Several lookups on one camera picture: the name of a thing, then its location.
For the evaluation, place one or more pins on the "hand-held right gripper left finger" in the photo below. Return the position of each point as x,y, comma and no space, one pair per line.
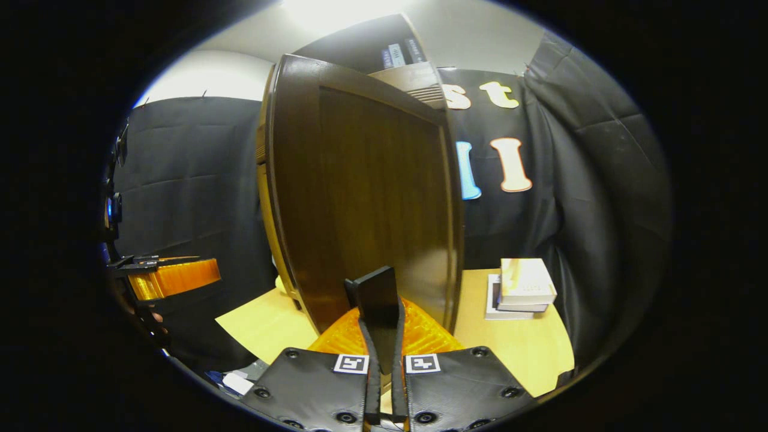
312,384

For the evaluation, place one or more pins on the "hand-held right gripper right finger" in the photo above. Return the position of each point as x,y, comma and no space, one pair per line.
456,384

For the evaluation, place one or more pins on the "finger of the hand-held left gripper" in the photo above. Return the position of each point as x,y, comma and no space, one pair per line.
174,279

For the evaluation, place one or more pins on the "wooden shoe cabinet door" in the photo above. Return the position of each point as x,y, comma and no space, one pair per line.
372,192

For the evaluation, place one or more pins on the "wooden double-door shoe cabinet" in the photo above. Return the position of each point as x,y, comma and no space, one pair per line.
414,81

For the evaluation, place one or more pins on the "thin white book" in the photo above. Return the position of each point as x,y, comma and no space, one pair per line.
493,300

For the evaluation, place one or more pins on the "black backdrop cloth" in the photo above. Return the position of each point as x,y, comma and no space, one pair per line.
192,180

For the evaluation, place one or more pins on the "thick white book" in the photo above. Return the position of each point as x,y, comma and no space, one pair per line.
527,281

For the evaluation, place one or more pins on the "dark blue book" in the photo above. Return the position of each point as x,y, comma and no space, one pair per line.
387,59

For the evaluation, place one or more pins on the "grey book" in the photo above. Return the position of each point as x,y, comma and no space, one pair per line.
396,54

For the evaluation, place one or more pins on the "large ceiling light panel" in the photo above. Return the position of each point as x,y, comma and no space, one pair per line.
348,12

